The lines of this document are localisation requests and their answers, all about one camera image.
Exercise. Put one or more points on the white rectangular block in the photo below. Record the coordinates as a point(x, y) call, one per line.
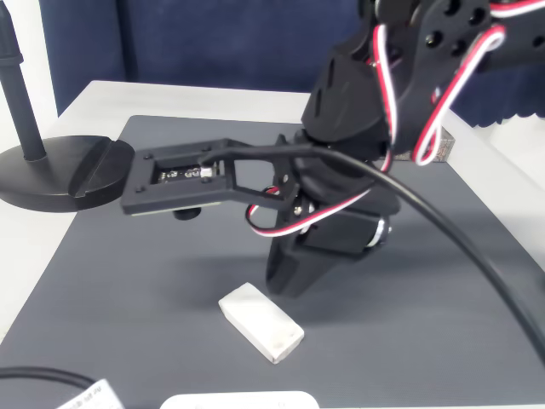
point(259, 317)

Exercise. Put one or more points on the patterned open cardboard box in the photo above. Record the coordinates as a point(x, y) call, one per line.
point(448, 147)

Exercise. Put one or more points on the white flat device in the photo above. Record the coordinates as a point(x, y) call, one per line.
point(238, 400)

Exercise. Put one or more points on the grey rubber mat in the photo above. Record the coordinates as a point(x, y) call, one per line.
point(149, 277)

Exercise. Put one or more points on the dark blue curtain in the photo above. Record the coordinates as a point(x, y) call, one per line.
point(213, 42)

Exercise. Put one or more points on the white printed label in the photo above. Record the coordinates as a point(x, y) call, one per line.
point(93, 396)

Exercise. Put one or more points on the black round stand base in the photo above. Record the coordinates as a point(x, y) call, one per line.
point(51, 170)

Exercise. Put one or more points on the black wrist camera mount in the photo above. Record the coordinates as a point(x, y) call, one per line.
point(140, 191)

